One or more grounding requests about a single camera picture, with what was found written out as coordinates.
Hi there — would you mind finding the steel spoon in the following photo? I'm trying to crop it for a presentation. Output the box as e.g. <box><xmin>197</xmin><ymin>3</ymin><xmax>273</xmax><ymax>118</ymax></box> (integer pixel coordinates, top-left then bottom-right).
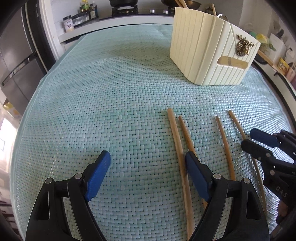
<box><xmin>217</xmin><ymin>14</ymin><xmax>229</xmax><ymax>22</ymax></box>

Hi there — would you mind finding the person's right hand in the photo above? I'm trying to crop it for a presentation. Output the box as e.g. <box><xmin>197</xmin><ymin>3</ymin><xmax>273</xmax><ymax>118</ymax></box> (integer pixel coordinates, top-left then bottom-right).
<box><xmin>276</xmin><ymin>200</ymin><xmax>295</xmax><ymax>225</ymax></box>

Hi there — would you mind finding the wooden cutting board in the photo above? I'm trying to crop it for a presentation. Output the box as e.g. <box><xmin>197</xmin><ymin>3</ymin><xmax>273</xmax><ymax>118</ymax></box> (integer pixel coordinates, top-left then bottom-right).
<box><xmin>257</xmin><ymin>50</ymin><xmax>285</xmax><ymax>76</ymax></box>

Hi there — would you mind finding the yellow cup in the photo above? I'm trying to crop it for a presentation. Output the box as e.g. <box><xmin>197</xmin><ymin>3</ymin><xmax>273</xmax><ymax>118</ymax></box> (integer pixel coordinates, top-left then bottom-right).
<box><xmin>277</xmin><ymin>57</ymin><xmax>290</xmax><ymax>75</ymax></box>

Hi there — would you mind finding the light blue table cloth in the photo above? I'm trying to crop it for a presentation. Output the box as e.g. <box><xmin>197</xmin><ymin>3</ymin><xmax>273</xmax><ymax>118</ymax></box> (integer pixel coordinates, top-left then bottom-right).
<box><xmin>11</xmin><ymin>25</ymin><xmax>293</xmax><ymax>240</ymax></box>

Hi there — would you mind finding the yellow green bag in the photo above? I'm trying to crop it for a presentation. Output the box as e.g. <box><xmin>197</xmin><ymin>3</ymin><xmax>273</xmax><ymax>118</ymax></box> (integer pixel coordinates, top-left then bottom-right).
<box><xmin>249</xmin><ymin>31</ymin><xmax>276</xmax><ymax>53</ymax></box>

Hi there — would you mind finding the white knife block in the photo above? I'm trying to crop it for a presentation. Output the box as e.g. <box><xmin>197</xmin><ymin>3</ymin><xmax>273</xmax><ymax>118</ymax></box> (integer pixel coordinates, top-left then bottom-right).
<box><xmin>269</xmin><ymin>33</ymin><xmax>287</xmax><ymax>60</ymax></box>

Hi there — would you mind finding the cream utensil holder box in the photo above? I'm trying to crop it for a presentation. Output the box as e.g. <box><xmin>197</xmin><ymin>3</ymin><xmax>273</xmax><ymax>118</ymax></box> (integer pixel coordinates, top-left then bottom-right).
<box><xmin>170</xmin><ymin>7</ymin><xmax>260</xmax><ymax>86</ymax></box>

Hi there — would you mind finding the yellow cardboard box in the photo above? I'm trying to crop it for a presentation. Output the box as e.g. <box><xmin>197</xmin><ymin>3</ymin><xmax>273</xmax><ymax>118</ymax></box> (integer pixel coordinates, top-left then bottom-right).
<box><xmin>3</xmin><ymin>99</ymin><xmax>22</xmax><ymax>120</ymax></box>

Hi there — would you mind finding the grey refrigerator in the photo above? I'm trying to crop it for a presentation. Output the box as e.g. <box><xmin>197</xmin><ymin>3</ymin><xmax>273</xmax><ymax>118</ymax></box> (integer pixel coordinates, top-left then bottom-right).
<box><xmin>1</xmin><ymin>1</ymin><xmax>55</xmax><ymax>114</ymax></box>

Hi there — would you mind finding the black wok glass lid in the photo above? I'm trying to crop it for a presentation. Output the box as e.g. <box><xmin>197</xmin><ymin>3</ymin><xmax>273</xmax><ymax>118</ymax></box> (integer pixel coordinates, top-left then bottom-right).
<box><xmin>161</xmin><ymin>0</ymin><xmax>201</xmax><ymax>9</ymax></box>

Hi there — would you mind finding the black gas stove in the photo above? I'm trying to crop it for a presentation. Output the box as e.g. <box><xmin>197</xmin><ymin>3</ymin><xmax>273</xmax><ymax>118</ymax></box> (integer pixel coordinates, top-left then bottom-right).
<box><xmin>104</xmin><ymin>5</ymin><xmax>175</xmax><ymax>19</ymax></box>

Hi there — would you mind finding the condiment bottles group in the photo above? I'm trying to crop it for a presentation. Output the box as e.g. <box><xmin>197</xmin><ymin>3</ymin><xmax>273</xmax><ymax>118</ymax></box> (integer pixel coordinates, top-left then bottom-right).
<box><xmin>80</xmin><ymin>0</ymin><xmax>98</xmax><ymax>20</ymax></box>

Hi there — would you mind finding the black pot orange lid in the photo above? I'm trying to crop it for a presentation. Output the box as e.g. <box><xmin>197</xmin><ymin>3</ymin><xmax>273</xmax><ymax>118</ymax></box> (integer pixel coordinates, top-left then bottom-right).
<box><xmin>109</xmin><ymin>0</ymin><xmax>138</xmax><ymax>8</ymax></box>

